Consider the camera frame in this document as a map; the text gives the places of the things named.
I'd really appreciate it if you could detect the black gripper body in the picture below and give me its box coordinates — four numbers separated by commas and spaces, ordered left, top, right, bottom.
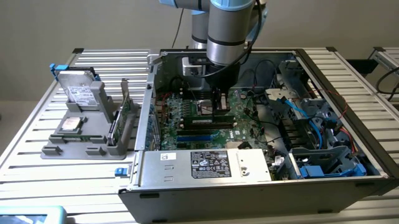
205, 63, 240, 92

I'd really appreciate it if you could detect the black RAM slot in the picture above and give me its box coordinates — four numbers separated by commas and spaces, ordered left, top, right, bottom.
181, 123, 235, 131

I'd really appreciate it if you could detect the green Dell motherboard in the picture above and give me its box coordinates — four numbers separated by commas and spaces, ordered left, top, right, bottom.
159, 90, 268, 150

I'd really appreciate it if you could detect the green graphics card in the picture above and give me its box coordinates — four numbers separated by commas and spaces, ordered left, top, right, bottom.
107, 78, 132, 146

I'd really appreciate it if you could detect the dark blue SATA wire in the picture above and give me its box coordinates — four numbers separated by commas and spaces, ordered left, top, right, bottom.
304, 116, 332, 150

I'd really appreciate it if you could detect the grey disk bay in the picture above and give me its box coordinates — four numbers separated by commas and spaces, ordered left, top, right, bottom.
288, 145, 366, 180

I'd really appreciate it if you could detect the light blue SATA wire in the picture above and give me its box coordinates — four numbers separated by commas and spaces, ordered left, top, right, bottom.
279, 97, 304, 117

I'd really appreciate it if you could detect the silver power supply unit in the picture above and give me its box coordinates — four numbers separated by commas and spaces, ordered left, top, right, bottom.
136, 148, 275, 187

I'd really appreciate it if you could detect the silver CPU chip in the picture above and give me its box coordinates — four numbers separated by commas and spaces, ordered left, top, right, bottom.
60, 117, 84, 132

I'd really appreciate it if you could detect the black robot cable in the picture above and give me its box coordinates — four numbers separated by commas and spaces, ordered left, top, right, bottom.
192, 0, 263, 78

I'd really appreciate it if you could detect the green RAM stick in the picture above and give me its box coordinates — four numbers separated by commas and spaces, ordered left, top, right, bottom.
181, 115, 233, 125

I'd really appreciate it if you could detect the CPU socket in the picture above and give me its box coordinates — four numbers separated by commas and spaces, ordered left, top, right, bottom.
195, 99, 216, 115

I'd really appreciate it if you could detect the silver hard disk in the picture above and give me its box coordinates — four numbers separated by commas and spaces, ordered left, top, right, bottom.
57, 70, 97, 106

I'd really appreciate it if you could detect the open black PC case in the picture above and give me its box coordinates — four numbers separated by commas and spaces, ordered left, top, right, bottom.
117, 48, 399, 224

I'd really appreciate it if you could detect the metal slat side table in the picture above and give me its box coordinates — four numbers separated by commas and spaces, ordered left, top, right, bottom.
368, 46, 399, 98

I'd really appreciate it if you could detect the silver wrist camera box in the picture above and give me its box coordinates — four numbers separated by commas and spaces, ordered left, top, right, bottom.
181, 56, 207, 77

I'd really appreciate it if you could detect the blue expansion slot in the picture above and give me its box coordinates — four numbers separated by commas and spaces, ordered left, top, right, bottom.
176, 134, 213, 142

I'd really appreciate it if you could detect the blue case latch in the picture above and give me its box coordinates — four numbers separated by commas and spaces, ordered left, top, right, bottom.
113, 166, 131, 178

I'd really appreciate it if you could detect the grey parts rack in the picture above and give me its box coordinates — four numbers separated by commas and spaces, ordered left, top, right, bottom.
40, 80, 141, 161

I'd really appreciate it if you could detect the blue disk bracket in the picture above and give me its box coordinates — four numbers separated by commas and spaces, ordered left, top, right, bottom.
48, 63, 68, 73

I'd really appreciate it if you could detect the thin black wall cable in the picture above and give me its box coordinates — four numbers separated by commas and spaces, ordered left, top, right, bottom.
171, 8, 185, 49

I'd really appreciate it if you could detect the thick black cable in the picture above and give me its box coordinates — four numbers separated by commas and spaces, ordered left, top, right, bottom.
376, 67, 399, 101

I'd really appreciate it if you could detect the thin red wire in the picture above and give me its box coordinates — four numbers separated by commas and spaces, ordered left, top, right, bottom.
323, 90, 350, 122

